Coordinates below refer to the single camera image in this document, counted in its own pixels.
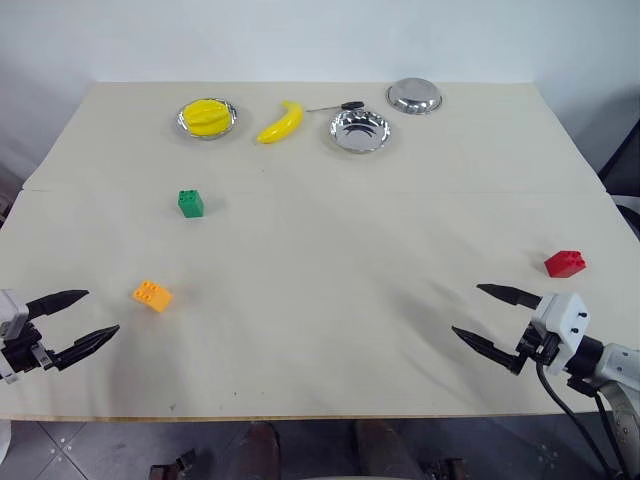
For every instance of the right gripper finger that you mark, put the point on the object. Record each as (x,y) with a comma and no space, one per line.
(487,346)
(512,295)

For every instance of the round silver metal plate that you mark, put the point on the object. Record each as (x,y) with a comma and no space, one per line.
(181,127)

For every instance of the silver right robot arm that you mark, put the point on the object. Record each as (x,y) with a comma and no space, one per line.
(622,361)

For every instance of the yellow toy star fruit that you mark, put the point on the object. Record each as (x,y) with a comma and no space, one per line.
(206,117)

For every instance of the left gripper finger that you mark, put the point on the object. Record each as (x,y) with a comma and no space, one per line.
(85,345)
(57,301)

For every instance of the black chair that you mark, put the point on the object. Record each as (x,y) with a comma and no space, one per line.
(625,165)

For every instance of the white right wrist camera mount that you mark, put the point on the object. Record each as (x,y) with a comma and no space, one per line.
(565,312)

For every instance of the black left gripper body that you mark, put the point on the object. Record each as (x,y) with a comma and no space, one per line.
(25,352)

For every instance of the fluted silver metal dish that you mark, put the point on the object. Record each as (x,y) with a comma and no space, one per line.
(360,132)

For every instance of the orange toy brick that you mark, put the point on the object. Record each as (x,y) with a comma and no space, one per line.
(154,296)

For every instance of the red toy brick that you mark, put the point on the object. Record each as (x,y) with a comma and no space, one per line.
(564,265)

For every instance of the plain silver metal bowl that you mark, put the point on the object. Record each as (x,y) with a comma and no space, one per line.
(414,96)

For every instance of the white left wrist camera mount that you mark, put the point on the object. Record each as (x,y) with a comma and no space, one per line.
(11,310)

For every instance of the yellow toy banana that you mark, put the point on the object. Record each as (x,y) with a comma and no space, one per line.
(281,125)

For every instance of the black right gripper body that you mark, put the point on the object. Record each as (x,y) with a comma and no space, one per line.
(540,346)

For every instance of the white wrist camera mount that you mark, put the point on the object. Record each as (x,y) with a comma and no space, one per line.
(11,310)
(565,312)

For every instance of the green toy brick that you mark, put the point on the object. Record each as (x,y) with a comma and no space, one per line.
(191,206)

